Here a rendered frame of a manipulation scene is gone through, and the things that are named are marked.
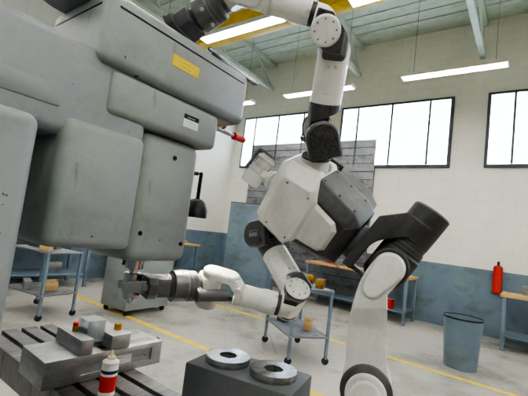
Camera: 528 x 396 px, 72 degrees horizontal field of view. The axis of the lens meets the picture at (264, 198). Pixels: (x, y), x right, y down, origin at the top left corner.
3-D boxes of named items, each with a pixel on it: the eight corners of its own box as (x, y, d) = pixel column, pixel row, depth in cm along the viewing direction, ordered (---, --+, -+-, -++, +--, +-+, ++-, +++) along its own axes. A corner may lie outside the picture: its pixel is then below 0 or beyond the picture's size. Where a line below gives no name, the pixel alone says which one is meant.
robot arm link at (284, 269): (310, 316, 119) (280, 263, 133) (324, 292, 111) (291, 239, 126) (280, 324, 114) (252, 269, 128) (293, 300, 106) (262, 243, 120)
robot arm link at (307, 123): (336, 99, 112) (328, 142, 117) (307, 97, 112) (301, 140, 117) (343, 107, 101) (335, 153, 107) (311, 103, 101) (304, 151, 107)
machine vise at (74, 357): (133, 349, 125) (138, 316, 126) (159, 362, 116) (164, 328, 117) (17, 372, 98) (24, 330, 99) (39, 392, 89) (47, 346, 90)
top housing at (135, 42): (186, 131, 128) (192, 86, 129) (244, 126, 112) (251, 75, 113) (42, 76, 90) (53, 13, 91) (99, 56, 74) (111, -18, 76)
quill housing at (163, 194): (141, 252, 112) (156, 150, 115) (187, 262, 100) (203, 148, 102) (79, 251, 97) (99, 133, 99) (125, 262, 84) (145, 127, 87)
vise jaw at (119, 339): (103, 332, 117) (105, 320, 117) (129, 346, 107) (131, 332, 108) (85, 335, 112) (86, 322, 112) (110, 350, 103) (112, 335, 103)
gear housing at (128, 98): (161, 152, 118) (166, 122, 119) (216, 151, 104) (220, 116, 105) (53, 120, 92) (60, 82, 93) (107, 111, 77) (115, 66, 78)
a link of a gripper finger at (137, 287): (122, 280, 94) (146, 280, 98) (120, 293, 94) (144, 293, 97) (123, 281, 93) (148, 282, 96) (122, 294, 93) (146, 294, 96)
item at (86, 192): (77, 238, 98) (93, 144, 100) (131, 251, 84) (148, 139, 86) (-6, 233, 83) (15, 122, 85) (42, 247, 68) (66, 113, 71)
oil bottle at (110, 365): (108, 389, 95) (115, 346, 96) (117, 394, 92) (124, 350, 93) (93, 394, 92) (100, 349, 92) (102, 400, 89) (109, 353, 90)
